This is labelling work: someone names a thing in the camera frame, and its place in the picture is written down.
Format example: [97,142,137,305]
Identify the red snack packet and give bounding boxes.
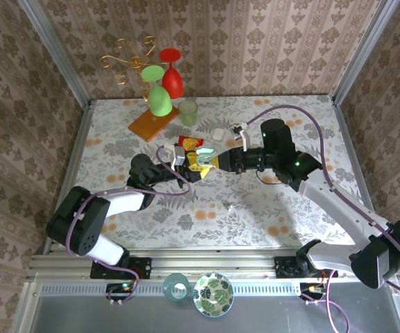
[176,135,204,152]

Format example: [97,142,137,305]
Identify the green plastic tumbler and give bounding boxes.
[177,99,199,127]

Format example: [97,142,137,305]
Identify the green wine glass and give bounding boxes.
[140,65,173,117]

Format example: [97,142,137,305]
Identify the red wine glass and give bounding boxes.
[159,48,184,100]

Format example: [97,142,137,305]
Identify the teal glass cup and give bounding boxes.
[162,273,190,305]

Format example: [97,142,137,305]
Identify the leaf pattern bowl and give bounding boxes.
[192,272,235,317]

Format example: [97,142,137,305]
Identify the grey metal shelf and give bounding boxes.
[10,280,400,333]

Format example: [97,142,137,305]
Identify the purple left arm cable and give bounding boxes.
[67,145,192,256]

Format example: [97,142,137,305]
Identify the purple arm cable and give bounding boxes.
[67,145,192,256]
[247,105,400,298]

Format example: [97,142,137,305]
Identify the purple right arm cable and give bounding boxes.
[247,105,400,298]

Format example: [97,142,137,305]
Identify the gold wire glass rack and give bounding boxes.
[98,35,181,143]

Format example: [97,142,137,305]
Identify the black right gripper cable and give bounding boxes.
[257,169,283,187]

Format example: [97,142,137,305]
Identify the aluminium table side rail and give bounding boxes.
[43,100,94,253]
[331,99,378,223]

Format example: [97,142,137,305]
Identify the long aluminium base rail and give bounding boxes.
[26,246,400,282]

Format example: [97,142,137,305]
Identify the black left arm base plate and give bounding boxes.
[90,256,152,280]

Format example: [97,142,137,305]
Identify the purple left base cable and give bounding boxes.
[94,258,141,306]

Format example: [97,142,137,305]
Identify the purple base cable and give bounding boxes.
[302,268,353,333]
[94,258,141,306]

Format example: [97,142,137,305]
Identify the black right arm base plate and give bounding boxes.
[274,255,338,278]

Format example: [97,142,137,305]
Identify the aluminium frame post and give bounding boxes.
[331,0,400,103]
[16,0,92,107]

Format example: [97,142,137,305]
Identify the slotted grey cable duct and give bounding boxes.
[35,280,400,296]

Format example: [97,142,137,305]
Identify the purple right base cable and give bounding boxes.
[302,268,353,333]

